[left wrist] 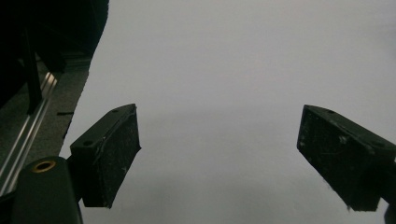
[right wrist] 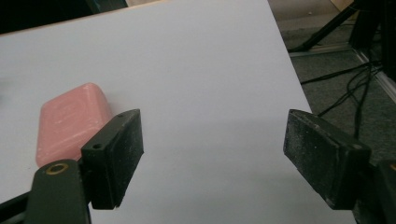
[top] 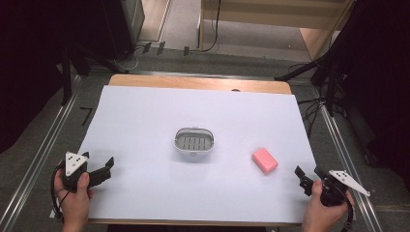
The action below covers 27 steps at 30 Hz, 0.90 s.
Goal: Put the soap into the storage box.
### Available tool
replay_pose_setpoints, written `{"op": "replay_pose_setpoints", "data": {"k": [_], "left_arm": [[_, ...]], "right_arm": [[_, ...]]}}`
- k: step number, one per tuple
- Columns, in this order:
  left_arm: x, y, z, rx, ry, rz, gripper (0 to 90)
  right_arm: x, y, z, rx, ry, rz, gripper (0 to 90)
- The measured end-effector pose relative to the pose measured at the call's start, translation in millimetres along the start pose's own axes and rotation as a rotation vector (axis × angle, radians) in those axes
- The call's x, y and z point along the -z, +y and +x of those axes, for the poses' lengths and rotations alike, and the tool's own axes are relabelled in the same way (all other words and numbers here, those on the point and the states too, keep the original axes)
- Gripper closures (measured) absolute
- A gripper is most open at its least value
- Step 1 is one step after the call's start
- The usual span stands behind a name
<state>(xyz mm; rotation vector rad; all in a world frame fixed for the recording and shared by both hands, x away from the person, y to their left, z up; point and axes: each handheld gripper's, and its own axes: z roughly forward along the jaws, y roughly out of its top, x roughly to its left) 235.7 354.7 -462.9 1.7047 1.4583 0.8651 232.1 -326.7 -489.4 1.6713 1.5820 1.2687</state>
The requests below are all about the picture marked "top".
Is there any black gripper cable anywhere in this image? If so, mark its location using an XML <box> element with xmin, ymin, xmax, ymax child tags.
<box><xmin>339</xmin><ymin>192</ymin><xmax>356</xmax><ymax>232</ymax></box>
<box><xmin>49</xmin><ymin>161</ymin><xmax>66</xmax><ymax>223</ymax></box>

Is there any person's left hand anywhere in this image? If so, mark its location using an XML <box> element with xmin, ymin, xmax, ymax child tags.
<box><xmin>53</xmin><ymin>169</ymin><xmax>95</xmax><ymax>225</ymax></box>

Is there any bundle of black floor cables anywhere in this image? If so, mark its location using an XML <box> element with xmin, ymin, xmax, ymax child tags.
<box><xmin>295</xmin><ymin>96</ymin><xmax>327</xmax><ymax>138</ymax></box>

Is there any white paper sheet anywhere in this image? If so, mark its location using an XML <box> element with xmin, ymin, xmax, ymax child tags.
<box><xmin>77</xmin><ymin>84</ymin><xmax>318</xmax><ymax>225</ymax></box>

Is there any black tape corner mark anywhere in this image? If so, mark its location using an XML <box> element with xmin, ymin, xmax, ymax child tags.
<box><xmin>79</xmin><ymin>106</ymin><xmax>94</xmax><ymax>127</ymax></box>

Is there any black hanging cable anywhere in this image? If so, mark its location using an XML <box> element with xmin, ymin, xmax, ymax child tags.
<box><xmin>198</xmin><ymin>0</ymin><xmax>223</xmax><ymax>53</ymax></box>

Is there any black tripod stand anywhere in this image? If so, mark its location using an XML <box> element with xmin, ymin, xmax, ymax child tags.
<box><xmin>59</xmin><ymin>43</ymin><xmax>132</xmax><ymax>107</ymax></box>
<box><xmin>274</xmin><ymin>47</ymin><xmax>359</xmax><ymax>118</ymax></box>

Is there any pink soap bar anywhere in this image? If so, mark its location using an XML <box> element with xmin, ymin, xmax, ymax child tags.
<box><xmin>250</xmin><ymin>147</ymin><xmax>279</xmax><ymax>175</ymax></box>

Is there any black cabinet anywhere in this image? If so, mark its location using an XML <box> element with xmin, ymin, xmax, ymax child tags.
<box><xmin>102</xmin><ymin>0</ymin><xmax>146</xmax><ymax>61</ymax></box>

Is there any person's right hand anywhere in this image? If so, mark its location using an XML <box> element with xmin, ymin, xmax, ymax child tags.
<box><xmin>301</xmin><ymin>179</ymin><xmax>356</xmax><ymax>228</ymax></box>

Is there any grey slotted soap dish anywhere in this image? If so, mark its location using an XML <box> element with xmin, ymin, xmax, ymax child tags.
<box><xmin>174</xmin><ymin>127</ymin><xmax>216</xmax><ymax>159</ymax></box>

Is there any metal floor rail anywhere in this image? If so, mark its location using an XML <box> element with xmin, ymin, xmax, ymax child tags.
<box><xmin>0</xmin><ymin>74</ymin><xmax>83</xmax><ymax>232</ymax></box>
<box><xmin>317</xmin><ymin>101</ymin><xmax>385</xmax><ymax>232</ymax></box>

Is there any white floor cable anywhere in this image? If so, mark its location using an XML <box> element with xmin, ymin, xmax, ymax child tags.
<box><xmin>113</xmin><ymin>45</ymin><xmax>144</xmax><ymax>73</ymax></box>

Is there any light wooden shelf unit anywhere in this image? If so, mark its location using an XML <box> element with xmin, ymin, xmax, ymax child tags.
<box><xmin>196</xmin><ymin>0</ymin><xmax>357</xmax><ymax>62</ymax></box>

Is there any black curtain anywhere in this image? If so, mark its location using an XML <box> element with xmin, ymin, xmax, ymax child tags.
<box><xmin>0</xmin><ymin>0</ymin><xmax>112</xmax><ymax>155</ymax></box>
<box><xmin>333</xmin><ymin>0</ymin><xmax>410</xmax><ymax>191</ymax></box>

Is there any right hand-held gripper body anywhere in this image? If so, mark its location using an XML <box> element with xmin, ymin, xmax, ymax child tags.
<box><xmin>320</xmin><ymin>169</ymin><xmax>372</xmax><ymax>208</ymax></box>

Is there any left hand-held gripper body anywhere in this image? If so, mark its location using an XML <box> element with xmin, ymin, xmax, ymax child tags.
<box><xmin>61</xmin><ymin>151</ymin><xmax>92</xmax><ymax>194</ymax></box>

